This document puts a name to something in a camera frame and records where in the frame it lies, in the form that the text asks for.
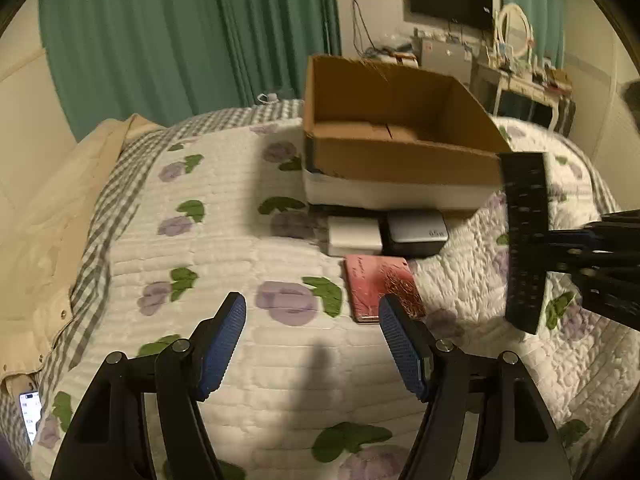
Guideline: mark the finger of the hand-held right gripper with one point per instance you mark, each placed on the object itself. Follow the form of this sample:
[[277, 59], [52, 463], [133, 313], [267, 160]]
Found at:
[[575, 263], [570, 238]]

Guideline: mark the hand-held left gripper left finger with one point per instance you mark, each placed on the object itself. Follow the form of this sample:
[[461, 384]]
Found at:
[[222, 350]]

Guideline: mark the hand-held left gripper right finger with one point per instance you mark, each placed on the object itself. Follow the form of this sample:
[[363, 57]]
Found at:
[[404, 350]]

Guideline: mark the black remote control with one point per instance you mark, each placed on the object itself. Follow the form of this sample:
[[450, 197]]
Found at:
[[525, 220]]

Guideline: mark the brown cardboard box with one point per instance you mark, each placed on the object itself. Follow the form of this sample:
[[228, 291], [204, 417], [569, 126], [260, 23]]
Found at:
[[400, 160]]

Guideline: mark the pink notebook with gold print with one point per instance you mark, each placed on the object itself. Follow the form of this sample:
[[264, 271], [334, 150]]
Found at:
[[370, 285]]

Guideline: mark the floral quilted blanket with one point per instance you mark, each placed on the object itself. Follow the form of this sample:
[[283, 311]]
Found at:
[[215, 240]]

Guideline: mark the small white box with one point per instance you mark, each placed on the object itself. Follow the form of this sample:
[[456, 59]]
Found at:
[[354, 236]]

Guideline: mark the thin black flat item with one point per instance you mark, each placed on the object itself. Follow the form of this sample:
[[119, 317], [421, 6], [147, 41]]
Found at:
[[350, 208]]

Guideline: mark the white dressing table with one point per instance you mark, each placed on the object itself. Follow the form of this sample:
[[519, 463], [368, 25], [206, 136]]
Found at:
[[525, 87]]

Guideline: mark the white foam box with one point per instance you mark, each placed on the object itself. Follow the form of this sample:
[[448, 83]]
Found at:
[[380, 194]]

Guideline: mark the stack of books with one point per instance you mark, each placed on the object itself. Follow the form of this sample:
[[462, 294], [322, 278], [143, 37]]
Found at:
[[556, 80]]

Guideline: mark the smartphone with lit screen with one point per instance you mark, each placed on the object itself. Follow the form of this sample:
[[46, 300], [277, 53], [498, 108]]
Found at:
[[31, 415]]

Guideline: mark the beige jacket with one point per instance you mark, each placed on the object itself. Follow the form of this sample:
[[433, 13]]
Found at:
[[45, 240]]

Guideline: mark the silver laptop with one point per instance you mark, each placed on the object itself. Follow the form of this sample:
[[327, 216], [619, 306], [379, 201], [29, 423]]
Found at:
[[445, 57]]

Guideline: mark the white round mirror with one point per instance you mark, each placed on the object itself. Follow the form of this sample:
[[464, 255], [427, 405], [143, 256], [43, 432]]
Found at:
[[502, 25]]

